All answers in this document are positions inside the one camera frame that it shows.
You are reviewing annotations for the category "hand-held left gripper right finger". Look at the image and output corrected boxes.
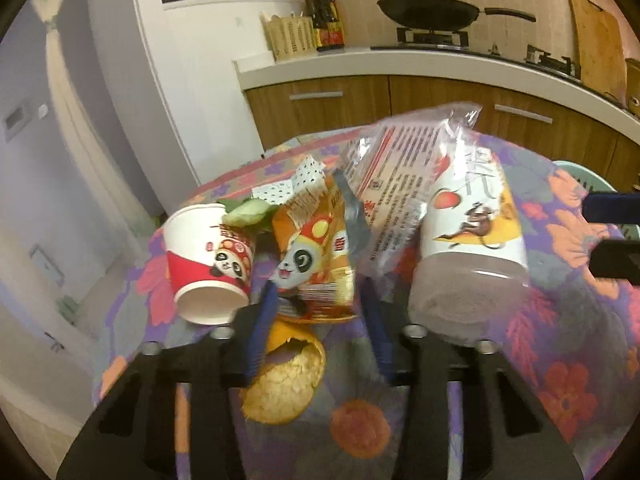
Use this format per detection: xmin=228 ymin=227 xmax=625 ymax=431
xmin=357 ymin=275 xmax=586 ymax=480

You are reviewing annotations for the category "clear printed plastic bag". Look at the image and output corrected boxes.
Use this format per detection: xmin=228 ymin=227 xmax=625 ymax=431
xmin=334 ymin=101 xmax=483 ymax=277

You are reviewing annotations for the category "orange panda snack packet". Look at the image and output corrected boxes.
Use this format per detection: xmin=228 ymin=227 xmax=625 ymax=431
xmin=270 ymin=175 xmax=361 ymax=322

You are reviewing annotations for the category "black wok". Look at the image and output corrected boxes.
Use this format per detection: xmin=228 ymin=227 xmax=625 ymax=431
xmin=376 ymin=0 xmax=537 ymax=31

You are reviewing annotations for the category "teal plastic basket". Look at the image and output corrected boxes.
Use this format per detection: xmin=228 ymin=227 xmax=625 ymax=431
xmin=552 ymin=160 xmax=640 ymax=241

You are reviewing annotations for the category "beige utensil holder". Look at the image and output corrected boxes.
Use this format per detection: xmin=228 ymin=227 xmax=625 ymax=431
xmin=261 ymin=10 xmax=317 ymax=62

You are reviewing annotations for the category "wall socket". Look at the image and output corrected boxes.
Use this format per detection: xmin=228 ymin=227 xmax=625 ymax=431
xmin=29 ymin=244 xmax=65 ymax=286

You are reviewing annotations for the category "floral tablecloth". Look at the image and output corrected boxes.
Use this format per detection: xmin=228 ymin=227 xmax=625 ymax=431
xmin=92 ymin=130 xmax=640 ymax=480

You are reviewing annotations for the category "orange peel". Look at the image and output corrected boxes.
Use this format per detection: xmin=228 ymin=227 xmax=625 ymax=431
xmin=241 ymin=317 xmax=327 ymax=425

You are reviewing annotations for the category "panda print paper cup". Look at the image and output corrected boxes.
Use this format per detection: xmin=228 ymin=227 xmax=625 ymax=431
xmin=163 ymin=203 xmax=257 ymax=325

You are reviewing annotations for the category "white kitchen countertop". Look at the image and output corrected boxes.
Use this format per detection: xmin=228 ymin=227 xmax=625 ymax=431
xmin=235 ymin=46 xmax=640 ymax=136

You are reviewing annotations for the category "white curtain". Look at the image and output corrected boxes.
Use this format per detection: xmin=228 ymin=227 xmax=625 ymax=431
xmin=30 ymin=0 xmax=156 ymax=221

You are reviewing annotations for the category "green vegetable scrap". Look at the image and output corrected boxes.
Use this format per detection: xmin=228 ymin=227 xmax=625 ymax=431
xmin=220 ymin=197 xmax=278 ymax=233

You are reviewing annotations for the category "wooden cutting board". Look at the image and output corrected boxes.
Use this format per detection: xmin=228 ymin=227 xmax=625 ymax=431
xmin=567 ymin=0 xmax=628 ymax=98

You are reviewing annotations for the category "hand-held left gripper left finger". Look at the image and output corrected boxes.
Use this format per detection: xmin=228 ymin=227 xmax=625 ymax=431
xmin=55 ymin=280 xmax=281 ymax=480

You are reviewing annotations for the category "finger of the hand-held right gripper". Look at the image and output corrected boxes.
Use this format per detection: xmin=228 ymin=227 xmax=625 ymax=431
xmin=590 ymin=239 xmax=640 ymax=286
xmin=582 ymin=191 xmax=640 ymax=224

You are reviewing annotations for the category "plastic jar with monkey label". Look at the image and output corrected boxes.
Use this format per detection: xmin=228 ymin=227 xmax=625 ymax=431
xmin=407 ymin=132 xmax=531 ymax=347

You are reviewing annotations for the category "rice cooker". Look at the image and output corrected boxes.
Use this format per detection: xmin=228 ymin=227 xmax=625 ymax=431
xmin=625 ymin=57 xmax=640 ymax=113

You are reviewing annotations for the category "white dotted paper scrap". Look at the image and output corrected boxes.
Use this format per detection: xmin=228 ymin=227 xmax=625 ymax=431
xmin=252 ymin=156 xmax=328 ymax=206

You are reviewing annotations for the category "long metal cabinet handle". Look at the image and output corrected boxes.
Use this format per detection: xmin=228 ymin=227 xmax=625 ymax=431
xmin=494 ymin=104 xmax=553 ymax=124

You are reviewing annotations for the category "black gas stove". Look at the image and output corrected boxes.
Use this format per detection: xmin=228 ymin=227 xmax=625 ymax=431
xmin=370 ymin=27 xmax=583 ymax=81

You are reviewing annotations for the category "large dark sauce bottle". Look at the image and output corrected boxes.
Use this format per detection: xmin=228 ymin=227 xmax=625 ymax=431
xmin=312 ymin=0 xmax=347 ymax=52

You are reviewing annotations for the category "grey wall panel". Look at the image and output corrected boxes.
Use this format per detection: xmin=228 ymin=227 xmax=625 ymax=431
xmin=2 ymin=101 xmax=32 ymax=133

